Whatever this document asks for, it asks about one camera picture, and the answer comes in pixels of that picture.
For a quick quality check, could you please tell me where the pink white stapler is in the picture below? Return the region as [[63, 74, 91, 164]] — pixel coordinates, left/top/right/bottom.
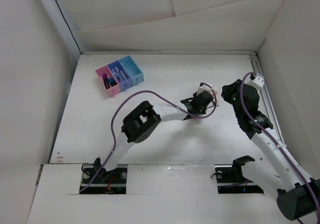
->
[[211, 90, 217, 96]]

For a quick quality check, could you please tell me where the blue cap black highlighter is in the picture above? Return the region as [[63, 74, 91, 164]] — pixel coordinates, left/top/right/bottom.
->
[[108, 78, 117, 87]]

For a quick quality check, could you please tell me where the purple cap black highlighter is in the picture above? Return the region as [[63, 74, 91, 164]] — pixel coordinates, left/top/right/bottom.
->
[[102, 74, 110, 89]]

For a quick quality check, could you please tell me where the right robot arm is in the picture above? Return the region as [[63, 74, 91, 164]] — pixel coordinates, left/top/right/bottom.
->
[[221, 78, 320, 221]]

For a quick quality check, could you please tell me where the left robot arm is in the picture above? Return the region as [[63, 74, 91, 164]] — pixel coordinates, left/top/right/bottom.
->
[[93, 88, 217, 183]]

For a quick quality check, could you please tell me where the light blue drawer box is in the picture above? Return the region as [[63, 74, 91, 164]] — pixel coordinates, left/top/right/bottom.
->
[[119, 55, 144, 86]]

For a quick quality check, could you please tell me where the purple-blue drawer box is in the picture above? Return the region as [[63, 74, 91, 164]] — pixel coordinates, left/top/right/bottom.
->
[[107, 61, 133, 91]]

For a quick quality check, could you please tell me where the pink drawer box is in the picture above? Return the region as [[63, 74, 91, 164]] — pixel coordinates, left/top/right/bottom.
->
[[95, 66, 121, 97]]

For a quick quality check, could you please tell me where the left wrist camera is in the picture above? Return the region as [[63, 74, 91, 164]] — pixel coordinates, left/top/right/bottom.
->
[[196, 82, 213, 95]]

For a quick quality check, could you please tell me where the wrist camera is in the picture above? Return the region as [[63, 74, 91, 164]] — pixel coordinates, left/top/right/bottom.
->
[[247, 74, 265, 90], [196, 82, 213, 95]]

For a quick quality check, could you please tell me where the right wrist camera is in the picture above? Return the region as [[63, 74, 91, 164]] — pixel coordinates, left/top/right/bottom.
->
[[247, 74, 265, 90]]

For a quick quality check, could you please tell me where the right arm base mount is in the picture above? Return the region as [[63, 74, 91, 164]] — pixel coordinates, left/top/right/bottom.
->
[[210, 155, 264, 194]]

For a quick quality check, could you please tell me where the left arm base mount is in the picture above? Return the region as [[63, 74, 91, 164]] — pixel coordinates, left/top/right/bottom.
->
[[79, 158, 128, 195]]

